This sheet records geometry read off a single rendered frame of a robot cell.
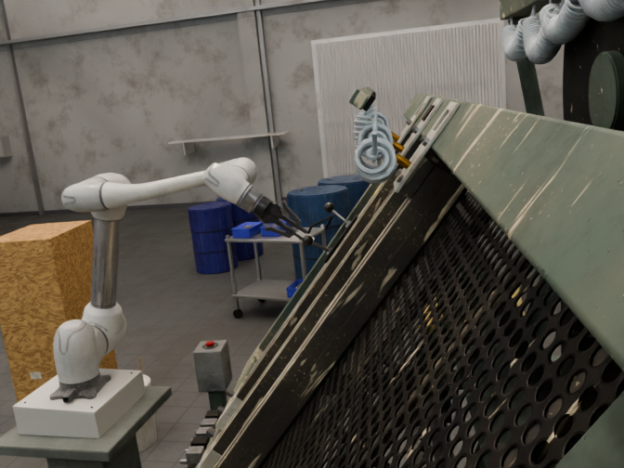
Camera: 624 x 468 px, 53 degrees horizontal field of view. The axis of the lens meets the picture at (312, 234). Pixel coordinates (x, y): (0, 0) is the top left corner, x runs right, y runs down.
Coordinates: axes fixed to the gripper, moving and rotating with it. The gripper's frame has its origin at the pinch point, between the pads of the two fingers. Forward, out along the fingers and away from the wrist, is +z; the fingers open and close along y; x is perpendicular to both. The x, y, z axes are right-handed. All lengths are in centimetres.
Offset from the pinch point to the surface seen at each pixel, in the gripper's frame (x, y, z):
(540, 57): 35, -87, 24
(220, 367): -17, 71, 2
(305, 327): 70, 1, 10
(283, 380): 99, 2, 9
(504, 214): 164, -54, 6
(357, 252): 70, -22, 10
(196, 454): 30, 77, 10
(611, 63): 77, -86, 29
